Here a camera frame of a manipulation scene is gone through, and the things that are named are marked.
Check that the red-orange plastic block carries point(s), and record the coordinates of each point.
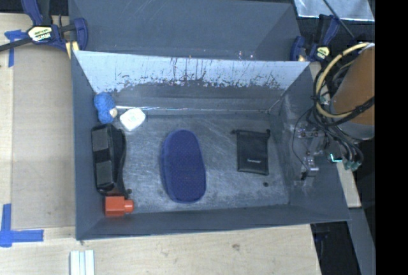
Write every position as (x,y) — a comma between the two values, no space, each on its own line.
(114,205)

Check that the small white plastic box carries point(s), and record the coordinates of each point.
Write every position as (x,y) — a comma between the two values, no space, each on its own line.
(132,119)

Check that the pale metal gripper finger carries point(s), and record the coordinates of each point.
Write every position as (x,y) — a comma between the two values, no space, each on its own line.
(311,165)
(307,133)

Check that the blue knobbly toy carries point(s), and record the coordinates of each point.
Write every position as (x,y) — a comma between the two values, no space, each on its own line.
(103,106)

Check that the grey metal bin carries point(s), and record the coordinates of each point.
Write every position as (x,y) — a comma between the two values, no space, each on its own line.
(191,28)

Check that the dark blue oval pad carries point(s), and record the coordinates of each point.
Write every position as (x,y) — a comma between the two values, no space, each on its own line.
(183,166)

